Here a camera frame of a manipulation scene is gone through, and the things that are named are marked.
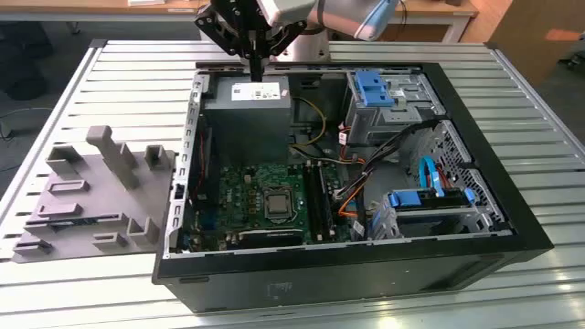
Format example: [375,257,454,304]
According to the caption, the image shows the metal disk bay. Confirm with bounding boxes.
[369,190,509,241]

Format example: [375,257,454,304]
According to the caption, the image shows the green RAM stick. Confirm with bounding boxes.
[48,217,100,228]

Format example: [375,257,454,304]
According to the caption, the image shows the wooden desk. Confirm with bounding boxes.
[0,0,478,42]

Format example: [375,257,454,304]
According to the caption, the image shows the metal drive cage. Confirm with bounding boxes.
[345,70,447,147]

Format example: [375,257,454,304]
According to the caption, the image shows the hard disk in blue carrier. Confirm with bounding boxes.
[385,190,474,210]

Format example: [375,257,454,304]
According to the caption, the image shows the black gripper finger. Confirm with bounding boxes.
[193,8,258,82]
[256,19,307,82]

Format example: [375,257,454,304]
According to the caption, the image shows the blue SATA cable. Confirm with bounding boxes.
[417,156,446,198]

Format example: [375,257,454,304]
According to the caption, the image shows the silver CPU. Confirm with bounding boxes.
[266,195,289,215]

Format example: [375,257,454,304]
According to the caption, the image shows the black RAM slot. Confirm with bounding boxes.
[307,161,326,241]
[302,161,321,241]

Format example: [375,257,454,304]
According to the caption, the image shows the white black wire bundle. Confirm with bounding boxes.
[292,142,366,167]

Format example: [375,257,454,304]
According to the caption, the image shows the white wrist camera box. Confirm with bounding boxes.
[254,0,318,27]

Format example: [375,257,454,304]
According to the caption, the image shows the black cable bundle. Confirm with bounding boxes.
[335,118,446,203]

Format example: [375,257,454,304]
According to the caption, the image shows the orange red wire bundle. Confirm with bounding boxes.
[335,190,366,217]

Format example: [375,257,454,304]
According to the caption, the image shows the black office chair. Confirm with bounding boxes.
[0,20,53,101]

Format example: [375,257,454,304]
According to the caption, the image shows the metal socket cover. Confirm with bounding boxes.
[258,184,298,226]

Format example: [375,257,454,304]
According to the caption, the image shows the yellow power wires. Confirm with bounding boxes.
[289,97,327,150]

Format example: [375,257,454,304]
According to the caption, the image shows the grey power supply unit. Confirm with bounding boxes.
[202,75,293,166]

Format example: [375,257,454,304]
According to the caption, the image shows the wooden cabinet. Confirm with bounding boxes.
[483,0,585,87]

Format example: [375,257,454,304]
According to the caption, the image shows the red orange power wires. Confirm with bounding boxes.
[337,125,366,166]

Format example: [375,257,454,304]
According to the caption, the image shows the black PC case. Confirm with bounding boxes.
[150,61,554,315]

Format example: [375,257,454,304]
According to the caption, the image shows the grey parts rack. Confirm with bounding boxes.
[10,125,178,265]

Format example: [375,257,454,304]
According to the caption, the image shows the green motherboard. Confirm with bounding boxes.
[182,160,357,254]

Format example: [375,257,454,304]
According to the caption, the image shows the blue drive carrier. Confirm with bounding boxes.
[355,70,397,108]

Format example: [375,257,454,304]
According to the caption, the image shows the black graphics card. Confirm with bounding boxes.
[237,228,305,249]

